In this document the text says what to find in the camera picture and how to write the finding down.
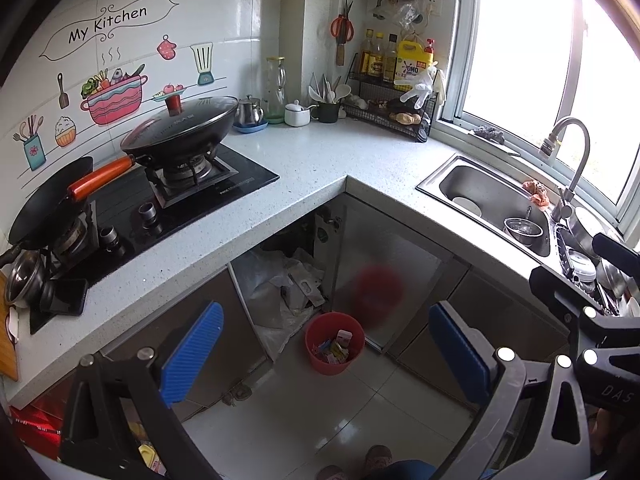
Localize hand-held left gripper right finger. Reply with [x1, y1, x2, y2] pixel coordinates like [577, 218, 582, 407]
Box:
[428, 301, 593, 480]

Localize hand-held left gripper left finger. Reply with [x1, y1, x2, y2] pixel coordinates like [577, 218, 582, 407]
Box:
[59, 301, 226, 480]

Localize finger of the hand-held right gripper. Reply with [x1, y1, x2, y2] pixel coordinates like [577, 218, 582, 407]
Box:
[530, 265, 640, 349]
[591, 232, 640, 274]

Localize red trash bin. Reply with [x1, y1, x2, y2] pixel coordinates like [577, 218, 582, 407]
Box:
[305, 311, 366, 377]

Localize dish drainer basket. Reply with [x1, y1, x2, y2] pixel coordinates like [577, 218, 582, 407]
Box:
[550, 205, 640, 318]

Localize steel bowl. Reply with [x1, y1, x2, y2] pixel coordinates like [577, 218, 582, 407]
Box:
[504, 217, 545, 247]

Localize kitchen base cabinet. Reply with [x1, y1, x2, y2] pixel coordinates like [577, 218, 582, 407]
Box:
[10, 192, 576, 443]

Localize orange scouring cloth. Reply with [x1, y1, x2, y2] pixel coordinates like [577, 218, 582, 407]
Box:
[522, 179, 551, 207]

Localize steel faucet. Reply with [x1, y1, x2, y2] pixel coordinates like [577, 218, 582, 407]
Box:
[539, 116, 592, 222]

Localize white plastic bags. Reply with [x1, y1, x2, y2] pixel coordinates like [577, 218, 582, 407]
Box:
[239, 247, 327, 362]

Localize white bowl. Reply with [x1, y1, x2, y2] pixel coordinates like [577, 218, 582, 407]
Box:
[452, 196, 483, 219]

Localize steel sink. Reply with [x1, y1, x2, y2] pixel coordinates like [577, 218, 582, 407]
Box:
[416, 154, 556, 263]

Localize person's blue jeans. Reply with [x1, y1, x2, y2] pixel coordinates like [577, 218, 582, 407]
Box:
[369, 459, 442, 480]

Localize black gas stove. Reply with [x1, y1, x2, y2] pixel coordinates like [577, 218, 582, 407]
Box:
[10, 142, 281, 336]

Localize steel pot lid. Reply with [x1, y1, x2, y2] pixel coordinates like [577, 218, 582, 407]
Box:
[4, 250, 47, 309]

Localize wooden cutting board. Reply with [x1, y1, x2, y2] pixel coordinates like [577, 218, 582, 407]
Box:
[0, 280, 21, 382]

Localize black frying pan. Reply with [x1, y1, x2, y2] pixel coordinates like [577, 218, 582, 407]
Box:
[7, 156, 96, 252]

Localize glass lid with red knob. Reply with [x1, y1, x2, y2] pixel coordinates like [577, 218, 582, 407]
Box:
[120, 94, 240, 150]

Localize white disposable glove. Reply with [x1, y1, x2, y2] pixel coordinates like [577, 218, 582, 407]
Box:
[400, 62, 439, 110]

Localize steel oil pot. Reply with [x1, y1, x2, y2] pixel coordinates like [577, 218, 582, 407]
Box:
[235, 95, 265, 127]

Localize white condiment jar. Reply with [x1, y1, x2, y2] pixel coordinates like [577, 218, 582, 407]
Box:
[284, 100, 313, 127]

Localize yellow detergent bottle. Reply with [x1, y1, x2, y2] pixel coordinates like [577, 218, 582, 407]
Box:
[395, 37, 435, 81]

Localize glass jug with green base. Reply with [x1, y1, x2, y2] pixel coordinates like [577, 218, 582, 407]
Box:
[263, 56, 287, 125]

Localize steel chopsticks bundle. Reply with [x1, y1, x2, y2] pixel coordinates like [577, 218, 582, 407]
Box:
[312, 72, 335, 103]

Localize clear hanging plastic bag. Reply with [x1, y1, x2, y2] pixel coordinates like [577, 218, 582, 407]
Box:
[395, 2, 426, 32]

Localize red scissors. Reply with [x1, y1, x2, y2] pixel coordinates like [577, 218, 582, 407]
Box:
[330, 0, 355, 42]

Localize black wok with orange handle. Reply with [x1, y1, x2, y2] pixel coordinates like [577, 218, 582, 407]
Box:
[67, 95, 240, 202]

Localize window frame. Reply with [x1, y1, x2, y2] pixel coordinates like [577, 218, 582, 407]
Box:
[437, 0, 640, 233]

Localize black wire rack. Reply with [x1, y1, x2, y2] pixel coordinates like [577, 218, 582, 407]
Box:
[344, 52, 435, 143]

